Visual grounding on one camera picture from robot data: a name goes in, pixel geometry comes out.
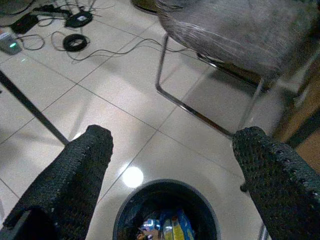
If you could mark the dark round rubbish bin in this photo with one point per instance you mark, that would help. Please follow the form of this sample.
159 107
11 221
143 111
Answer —
150 187

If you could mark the black power brick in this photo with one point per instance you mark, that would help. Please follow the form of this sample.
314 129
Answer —
23 23

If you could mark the brown cardboard box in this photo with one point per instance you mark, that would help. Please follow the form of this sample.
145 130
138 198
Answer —
311 105

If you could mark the grey device green light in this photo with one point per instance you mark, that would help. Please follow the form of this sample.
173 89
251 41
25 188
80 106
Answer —
10 46

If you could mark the black power strip with plugs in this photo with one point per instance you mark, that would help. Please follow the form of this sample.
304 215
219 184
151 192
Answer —
52 9

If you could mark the black router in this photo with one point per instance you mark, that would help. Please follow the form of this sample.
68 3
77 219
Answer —
78 20

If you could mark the black metal table leg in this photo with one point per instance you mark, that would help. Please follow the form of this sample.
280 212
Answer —
30 106

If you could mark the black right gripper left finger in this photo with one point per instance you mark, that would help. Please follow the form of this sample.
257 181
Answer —
75 175

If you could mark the grey fabric chair chrome frame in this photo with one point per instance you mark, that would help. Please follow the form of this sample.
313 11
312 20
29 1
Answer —
237 30

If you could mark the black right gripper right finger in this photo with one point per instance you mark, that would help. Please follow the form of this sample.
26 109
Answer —
280 187

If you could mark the blue yellow snack package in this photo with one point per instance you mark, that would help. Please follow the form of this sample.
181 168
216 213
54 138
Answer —
178 225

